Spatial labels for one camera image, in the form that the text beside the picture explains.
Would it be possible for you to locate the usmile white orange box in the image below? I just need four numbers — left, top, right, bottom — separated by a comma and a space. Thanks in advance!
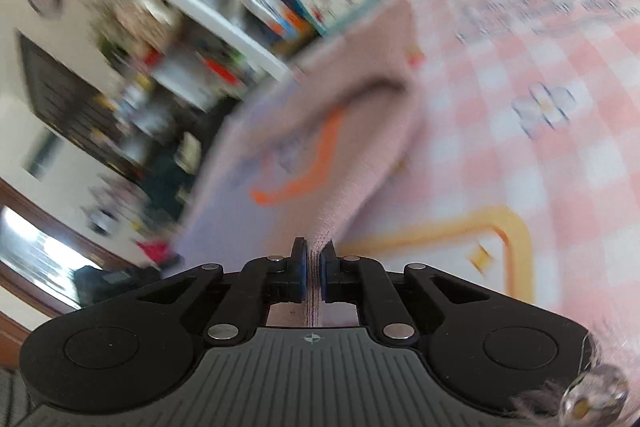
242, 0, 312, 40

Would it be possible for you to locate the pink checkered tablecloth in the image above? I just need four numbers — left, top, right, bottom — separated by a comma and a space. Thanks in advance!
332, 0, 639, 426

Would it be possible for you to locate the purple and pink sweater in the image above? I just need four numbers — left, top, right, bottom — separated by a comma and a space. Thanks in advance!
172, 0, 423, 326

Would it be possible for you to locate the white bookshelf frame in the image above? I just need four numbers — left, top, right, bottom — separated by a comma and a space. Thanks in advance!
96, 0, 292, 80

